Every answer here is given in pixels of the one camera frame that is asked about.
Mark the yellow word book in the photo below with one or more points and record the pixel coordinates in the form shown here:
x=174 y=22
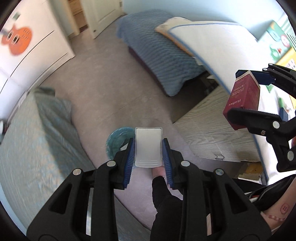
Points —
x=288 y=60

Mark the blue quilted blanket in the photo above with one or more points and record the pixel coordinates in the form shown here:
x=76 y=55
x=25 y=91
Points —
x=171 y=65

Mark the green sponge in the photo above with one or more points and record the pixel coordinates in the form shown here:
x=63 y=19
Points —
x=282 y=111

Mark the cream room door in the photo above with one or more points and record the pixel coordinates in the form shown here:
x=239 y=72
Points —
x=100 y=14

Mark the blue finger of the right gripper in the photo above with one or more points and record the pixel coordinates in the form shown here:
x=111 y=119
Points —
x=262 y=77
x=257 y=122

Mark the wood grain cardboard panel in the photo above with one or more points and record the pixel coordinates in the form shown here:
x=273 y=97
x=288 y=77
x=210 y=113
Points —
x=209 y=135

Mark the grey green bedding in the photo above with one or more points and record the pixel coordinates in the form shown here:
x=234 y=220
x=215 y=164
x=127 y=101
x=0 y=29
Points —
x=40 y=149

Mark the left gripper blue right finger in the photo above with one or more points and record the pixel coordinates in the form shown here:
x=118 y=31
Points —
x=214 y=207

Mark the small clear plastic box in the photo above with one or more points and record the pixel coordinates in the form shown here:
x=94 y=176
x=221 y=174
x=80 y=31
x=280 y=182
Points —
x=148 y=147

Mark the dark red carton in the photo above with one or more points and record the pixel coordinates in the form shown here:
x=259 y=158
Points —
x=245 y=94

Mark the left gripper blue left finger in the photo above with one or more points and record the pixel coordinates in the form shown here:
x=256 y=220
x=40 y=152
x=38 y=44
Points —
x=82 y=207

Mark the white wardrobe with guitar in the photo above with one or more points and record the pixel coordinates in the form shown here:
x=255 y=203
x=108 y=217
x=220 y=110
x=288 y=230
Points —
x=33 y=46

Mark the teal trash bin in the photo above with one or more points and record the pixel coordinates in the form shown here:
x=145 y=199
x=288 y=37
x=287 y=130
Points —
x=118 y=139

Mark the light green elephant book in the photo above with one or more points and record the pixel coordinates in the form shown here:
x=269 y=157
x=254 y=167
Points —
x=279 y=43

